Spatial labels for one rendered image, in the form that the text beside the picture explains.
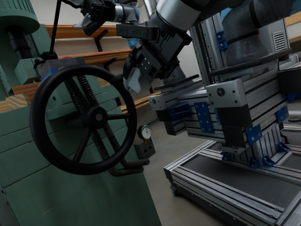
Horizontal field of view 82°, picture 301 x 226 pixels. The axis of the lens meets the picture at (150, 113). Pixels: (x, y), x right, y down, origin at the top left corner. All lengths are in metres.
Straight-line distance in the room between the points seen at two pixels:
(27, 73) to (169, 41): 0.55
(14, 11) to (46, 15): 2.85
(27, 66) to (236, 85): 0.73
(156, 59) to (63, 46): 3.17
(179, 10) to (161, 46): 0.08
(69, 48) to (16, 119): 2.95
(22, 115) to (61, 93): 0.13
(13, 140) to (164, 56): 0.46
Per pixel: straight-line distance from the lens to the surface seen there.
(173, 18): 0.34
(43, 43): 1.07
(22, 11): 0.81
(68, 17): 3.77
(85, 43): 3.67
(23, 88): 0.70
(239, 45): 0.78
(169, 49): 0.36
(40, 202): 0.65
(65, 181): 0.66
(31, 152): 0.62
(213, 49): 1.00
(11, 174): 0.62
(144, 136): 0.74
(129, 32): 0.41
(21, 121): 0.61
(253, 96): 0.72
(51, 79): 0.45
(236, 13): 0.80
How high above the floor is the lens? 0.85
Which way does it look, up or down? 9 degrees down
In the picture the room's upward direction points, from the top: 18 degrees counter-clockwise
